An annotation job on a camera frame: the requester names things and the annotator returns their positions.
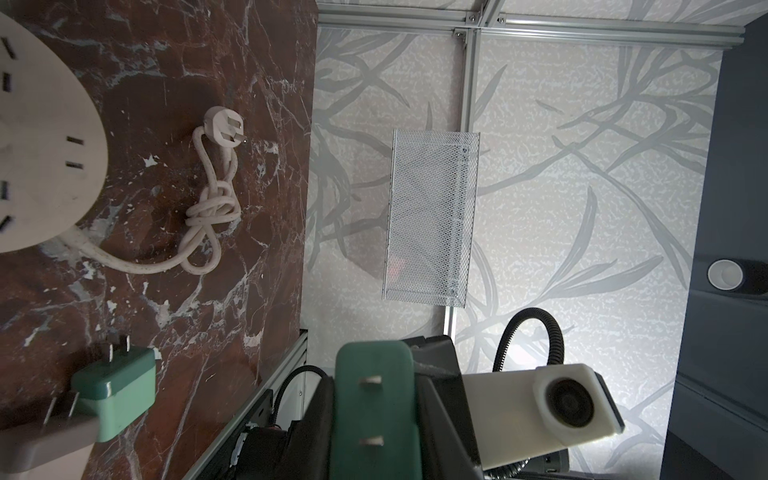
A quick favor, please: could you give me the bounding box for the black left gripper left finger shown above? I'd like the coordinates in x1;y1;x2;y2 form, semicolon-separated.
273;377;335;480

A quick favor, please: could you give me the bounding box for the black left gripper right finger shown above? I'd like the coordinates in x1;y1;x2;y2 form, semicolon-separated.
416;375;483;479

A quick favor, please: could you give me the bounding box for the light green cube adapter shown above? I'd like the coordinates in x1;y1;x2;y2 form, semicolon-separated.
71;334;157;443

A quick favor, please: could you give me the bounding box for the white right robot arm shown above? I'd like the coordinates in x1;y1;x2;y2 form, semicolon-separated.
406;336;625;479

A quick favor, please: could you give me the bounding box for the white three-pin plug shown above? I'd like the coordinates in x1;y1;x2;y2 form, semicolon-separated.
203;106;245;148

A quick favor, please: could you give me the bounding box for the pink cube adapter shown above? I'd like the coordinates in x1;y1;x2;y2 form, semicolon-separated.
1;391;100;479

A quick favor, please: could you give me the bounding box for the pink round power strip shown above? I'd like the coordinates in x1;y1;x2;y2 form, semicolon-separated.
1;15;108;252

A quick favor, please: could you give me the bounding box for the white cable of pink strip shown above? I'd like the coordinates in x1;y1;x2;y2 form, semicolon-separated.
56;125;242;277

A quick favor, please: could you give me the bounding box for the white wire mesh basket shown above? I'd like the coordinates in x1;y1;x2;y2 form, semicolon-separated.
382;129;481;308

